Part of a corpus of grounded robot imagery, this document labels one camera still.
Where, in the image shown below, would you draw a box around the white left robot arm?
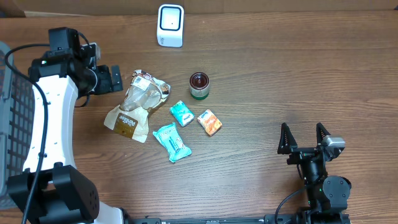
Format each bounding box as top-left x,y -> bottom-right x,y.
8,43 -> 129,223

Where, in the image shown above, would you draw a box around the dark grey plastic basket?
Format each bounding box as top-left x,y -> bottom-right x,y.
1,42 -> 34,210

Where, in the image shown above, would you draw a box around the white barcode scanner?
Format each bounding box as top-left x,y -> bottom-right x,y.
157,4 -> 185,48

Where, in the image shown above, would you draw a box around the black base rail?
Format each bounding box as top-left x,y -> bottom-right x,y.
125,214 -> 301,224

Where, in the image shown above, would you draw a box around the large teal wipes pack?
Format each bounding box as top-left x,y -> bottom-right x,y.
152,122 -> 192,163

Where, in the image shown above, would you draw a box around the jar with green lid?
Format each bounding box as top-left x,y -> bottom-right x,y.
189,72 -> 210,100

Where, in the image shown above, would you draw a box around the orange tissue pack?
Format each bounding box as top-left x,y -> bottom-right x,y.
197,110 -> 223,136

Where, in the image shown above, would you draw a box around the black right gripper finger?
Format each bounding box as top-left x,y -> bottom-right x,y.
316,123 -> 330,145
277,123 -> 298,154

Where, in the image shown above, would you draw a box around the teal tissue pack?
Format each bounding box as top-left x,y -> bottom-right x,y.
170,100 -> 195,127

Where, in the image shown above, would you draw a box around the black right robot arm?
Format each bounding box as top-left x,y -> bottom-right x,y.
274,123 -> 352,224

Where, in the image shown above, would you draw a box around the beige brown bread bag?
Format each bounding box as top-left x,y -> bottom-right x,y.
104,70 -> 171,143

